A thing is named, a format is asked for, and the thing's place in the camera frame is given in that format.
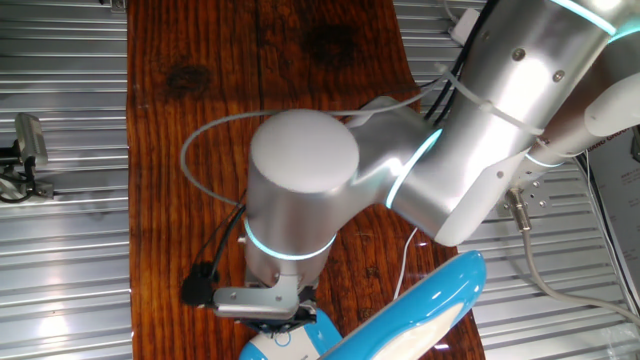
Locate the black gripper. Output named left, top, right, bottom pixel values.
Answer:
left=247, top=283, right=321, bottom=335

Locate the thin grey gripper cable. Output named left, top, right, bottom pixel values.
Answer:
left=178, top=74, right=444, bottom=209

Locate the white lamp power cable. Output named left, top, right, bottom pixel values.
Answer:
left=392, top=227, right=419, bottom=301

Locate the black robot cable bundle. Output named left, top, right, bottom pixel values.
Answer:
left=423, top=0, right=501, bottom=126

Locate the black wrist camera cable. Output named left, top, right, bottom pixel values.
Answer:
left=180, top=202, right=249, bottom=308

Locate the black camera stand cable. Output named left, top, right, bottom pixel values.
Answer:
left=0, top=154, right=37, bottom=204

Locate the thick grey robot cable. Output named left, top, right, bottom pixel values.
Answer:
left=503, top=188, right=640, bottom=329

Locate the glossy wood-grain table mat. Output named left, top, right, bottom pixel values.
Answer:
left=125, top=0, right=486, bottom=360

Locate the white cable tie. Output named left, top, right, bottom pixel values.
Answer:
left=433, top=62, right=546, bottom=137

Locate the blue and white desk lamp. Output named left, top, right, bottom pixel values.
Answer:
left=238, top=249, right=487, bottom=360

